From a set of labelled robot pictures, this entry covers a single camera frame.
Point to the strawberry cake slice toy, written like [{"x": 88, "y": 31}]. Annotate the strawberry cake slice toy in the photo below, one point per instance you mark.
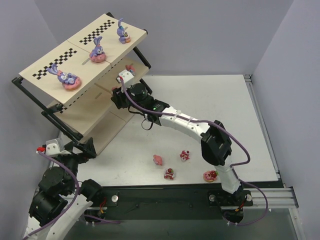
[{"x": 169, "y": 174}]

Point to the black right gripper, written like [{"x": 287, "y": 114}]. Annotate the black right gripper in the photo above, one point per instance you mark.
[{"x": 117, "y": 97}]

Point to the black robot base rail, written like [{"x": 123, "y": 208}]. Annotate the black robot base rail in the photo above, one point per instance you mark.
[{"x": 168, "y": 202}]

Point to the pink figure blue sunglasses toy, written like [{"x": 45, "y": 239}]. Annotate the pink figure blue sunglasses toy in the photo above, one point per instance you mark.
[{"x": 130, "y": 68}]

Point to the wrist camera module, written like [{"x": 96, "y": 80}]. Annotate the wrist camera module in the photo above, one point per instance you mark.
[
  {"x": 53, "y": 148},
  {"x": 125, "y": 77}
]

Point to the beige three-tier shelf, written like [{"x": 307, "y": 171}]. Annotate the beige three-tier shelf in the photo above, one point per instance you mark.
[{"x": 87, "y": 111}]

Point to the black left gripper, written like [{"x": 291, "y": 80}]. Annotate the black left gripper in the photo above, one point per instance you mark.
[{"x": 75, "y": 149}]

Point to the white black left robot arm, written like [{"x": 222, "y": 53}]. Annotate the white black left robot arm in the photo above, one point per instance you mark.
[{"x": 61, "y": 199}]

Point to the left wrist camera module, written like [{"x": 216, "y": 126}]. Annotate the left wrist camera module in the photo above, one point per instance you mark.
[{"x": 53, "y": 148}]

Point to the pink bear red cake toy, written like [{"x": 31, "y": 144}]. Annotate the pink bear red cake toy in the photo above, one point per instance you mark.
[{"x": 184, "y": 155}]

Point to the purple bunny holding cupcake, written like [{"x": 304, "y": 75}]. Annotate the purple bunny holding cupcake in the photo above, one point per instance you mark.
[{"x": 124, "y": 37}]

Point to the pink lying figure toy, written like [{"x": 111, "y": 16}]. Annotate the pink lying figure toy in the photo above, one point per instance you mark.
[{"x": 157, "y": 160}]

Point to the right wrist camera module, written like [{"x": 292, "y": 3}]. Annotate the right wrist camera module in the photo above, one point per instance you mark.
[{"x": 125, "y": 77}]

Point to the aluminium table frame rail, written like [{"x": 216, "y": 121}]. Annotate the aluminium table frame rail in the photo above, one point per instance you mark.
[{"x": 278, "y": 198}]

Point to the pink bear strawberry donut toy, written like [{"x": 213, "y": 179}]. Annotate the pink bear strawberry donut toy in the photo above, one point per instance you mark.
[{"x": 210, "y": 176}]

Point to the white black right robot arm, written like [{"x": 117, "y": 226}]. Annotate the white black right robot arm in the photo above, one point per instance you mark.
[{"x": 215, "y": 143}]

